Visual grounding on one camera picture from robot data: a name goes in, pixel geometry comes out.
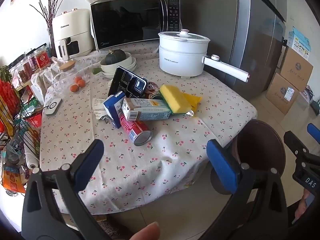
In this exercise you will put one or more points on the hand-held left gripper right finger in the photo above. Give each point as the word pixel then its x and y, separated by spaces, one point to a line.
pixel 222 167

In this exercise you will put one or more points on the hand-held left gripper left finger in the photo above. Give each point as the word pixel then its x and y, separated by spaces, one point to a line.
pixel 87 166

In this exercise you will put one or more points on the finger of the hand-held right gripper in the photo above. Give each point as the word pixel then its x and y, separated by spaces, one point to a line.
pixel 314 130
pixel 296 145

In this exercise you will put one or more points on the brown trash bin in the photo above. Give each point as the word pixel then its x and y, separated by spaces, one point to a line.
pixel 260 150

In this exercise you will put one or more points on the red cartoon drink can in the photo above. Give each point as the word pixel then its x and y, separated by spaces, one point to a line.
pixel 132 130
pixel 153 90

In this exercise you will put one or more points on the white paper wrapper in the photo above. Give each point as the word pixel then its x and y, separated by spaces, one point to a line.
pixel 98 107

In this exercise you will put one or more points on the blue white carton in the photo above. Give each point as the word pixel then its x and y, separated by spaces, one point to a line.
pixel 111 110

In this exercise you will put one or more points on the yellow snack packet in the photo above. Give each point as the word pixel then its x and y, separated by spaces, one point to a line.
pixel 192 100

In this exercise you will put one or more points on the white teal milk carton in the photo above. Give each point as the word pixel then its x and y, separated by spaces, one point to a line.
pixel 147 111

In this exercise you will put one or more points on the yellow sponge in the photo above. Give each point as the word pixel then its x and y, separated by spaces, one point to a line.
pixel 175 98

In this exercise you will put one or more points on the black plastic tray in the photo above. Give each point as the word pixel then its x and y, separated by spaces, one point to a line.
pixel 125 80

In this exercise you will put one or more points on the person's right hand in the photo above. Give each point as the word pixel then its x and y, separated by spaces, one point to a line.
pixel 303 206

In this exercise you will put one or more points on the person's left hand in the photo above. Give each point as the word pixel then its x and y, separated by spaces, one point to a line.
pixel 147 232

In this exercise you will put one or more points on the small printed package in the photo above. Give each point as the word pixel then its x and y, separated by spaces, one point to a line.
pixel 307 95

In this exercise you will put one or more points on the cardboard box with label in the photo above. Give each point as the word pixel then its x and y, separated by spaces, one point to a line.
pixel 278 96

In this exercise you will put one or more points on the cherry print tablecloth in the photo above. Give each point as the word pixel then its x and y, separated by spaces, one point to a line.
pixel 150 170

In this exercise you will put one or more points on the small red packet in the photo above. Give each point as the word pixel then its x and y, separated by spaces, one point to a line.
pixel 36 121

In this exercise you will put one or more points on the small white device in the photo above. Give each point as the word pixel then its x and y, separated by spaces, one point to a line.
pixel 53 107

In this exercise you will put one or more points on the orange snack packet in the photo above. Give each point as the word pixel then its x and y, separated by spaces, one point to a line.
pixel 12 181

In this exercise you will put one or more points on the small orange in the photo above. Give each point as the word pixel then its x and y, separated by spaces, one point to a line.
pixel 74 88
pixel 82 83
pixel 78 79

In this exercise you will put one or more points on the light blue printed box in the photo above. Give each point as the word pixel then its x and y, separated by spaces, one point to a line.
pixel 300 42

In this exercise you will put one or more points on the glass jar wooden lid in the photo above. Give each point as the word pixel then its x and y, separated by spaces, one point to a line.
pixel 65 78

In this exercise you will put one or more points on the white plate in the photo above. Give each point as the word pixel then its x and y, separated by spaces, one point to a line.
pixel 110 76

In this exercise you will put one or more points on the red orange hanging packets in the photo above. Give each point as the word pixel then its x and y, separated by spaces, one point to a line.
pixel 8 100

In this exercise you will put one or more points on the grey refrigerator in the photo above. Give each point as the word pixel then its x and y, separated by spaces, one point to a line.
pixel 250 42

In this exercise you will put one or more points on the white ceramic bowl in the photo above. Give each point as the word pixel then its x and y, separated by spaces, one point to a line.
pixel 126 63

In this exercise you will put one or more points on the dark green squash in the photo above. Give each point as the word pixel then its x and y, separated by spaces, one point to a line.
pixel 115 57

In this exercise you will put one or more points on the red-label glass jar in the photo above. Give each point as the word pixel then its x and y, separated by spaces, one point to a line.
pixel 29 66
pixel 42 58

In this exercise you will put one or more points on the white electric cooking pot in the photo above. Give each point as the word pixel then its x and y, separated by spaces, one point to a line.
pixel 182 55

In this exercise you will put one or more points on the glass vase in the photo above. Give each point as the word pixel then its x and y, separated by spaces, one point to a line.
pixel 51 40

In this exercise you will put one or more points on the cream air fryer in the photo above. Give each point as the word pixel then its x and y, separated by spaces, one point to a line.
pixel 72 27

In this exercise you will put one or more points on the black microwave oven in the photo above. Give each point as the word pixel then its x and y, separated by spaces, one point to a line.
pixel 125 22

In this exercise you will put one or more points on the dried branch bouquet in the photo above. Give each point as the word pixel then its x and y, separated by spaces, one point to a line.
pixel 48 10

